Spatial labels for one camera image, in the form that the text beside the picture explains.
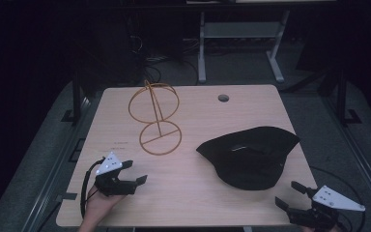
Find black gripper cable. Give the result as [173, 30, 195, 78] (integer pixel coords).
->
[308, 165, 367, 232]
[79, 157, 106, 220]

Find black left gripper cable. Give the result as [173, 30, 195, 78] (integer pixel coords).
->
[79, 157, 106, 220]

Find black hat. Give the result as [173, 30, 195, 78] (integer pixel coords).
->
[195, 126, 301, 191]

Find white metal stand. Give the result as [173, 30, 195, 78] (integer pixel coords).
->
[197, 9, 292, 84]

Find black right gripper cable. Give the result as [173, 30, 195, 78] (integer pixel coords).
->
[308, 165, 367, 232]

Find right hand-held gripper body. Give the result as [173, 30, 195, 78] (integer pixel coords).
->
[286, 185, 366, 232]

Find black frame post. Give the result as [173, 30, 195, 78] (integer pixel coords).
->
[335, 67, 363, 128]
[61, 71, 89, 126]

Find gold wire hat stand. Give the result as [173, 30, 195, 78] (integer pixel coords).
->
[128, 79, 184, 157]

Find black floor cables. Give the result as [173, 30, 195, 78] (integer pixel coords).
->
[128, 34, 201, 85]

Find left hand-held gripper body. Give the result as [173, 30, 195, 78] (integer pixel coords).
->
[94, 151, 137, 198]

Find aluminium floor rail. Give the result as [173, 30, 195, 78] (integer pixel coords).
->
[19, 95, 93, 232]
[321, 95, 371, 215]

